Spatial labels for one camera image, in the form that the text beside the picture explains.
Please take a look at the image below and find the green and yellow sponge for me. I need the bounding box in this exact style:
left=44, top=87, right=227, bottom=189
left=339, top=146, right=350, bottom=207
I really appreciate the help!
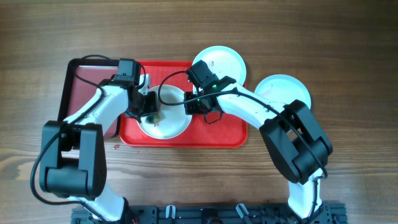
left=145, top=113, right=161, bottom=124

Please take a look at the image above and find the white plate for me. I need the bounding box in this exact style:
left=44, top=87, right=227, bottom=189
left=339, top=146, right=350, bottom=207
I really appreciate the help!
left=138, top=85, right=192, bottom=140

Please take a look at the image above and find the pale blue plate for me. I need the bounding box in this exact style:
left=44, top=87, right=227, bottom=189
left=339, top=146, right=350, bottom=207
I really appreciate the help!
left=254, top=74, right=312, bottom=110
left=192, top=45, right=247, bottom=86

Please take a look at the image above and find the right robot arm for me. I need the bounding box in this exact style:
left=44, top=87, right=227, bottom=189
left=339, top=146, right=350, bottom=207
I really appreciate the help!
left=185, top=60, right=333, bottom=223

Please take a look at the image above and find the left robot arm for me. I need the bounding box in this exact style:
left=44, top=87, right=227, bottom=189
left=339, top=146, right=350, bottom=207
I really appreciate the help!
left=30, top=58, right=159, bottom=223

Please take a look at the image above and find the red plastic serving tray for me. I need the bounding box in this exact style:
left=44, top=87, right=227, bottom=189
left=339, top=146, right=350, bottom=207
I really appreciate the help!
left=119, top=60, right=248, bottom=148

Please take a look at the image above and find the black tray with red water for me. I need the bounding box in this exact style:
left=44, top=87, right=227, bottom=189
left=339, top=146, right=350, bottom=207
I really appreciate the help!
left=57, top=58, right=119, bottom=121

